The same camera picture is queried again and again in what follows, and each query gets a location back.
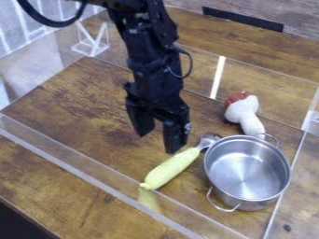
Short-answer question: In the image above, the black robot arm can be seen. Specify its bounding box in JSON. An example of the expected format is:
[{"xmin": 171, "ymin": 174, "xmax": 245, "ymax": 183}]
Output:
[{"xmin": 73, "ymin": 0, "xmax": 191, "ymax": 154}]

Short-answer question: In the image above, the clear acrylic front barrier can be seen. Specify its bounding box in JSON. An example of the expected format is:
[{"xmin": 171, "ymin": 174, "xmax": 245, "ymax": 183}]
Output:
[{"xmin": 0, "ymin": 113, "xmax": 249, "ymax": 239}]

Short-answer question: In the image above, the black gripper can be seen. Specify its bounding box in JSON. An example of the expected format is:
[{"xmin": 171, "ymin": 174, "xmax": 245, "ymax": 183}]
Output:
[{"xmin": 121, "ymin": 57, "xmax": 193, "ymax": 155}]

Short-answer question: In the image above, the black cable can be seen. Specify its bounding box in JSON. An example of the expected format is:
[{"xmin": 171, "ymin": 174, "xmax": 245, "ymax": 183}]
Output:
[{"xmin": 165, "ymin": 45, "xmax": 195, "ymax": 79}]

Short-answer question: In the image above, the stainless steel pot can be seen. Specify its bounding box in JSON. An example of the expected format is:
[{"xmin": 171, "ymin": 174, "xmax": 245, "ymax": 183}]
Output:
[{"xmin": 203, "ymin": 134, "xmax": 291, "ymax": 213}]

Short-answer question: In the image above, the red white toy mushroom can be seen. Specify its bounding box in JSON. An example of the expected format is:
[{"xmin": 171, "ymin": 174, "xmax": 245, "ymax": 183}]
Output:
[{"xmin": 223, "ymin": 91, "xmax": 265, "ymax": 139}]

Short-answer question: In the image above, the clear acrylic corner bracket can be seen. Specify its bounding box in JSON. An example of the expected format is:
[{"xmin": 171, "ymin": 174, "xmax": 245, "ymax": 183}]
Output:
[{"xmin": 70, "ymin": 21, "xmax": 109, "ymax": 57}]

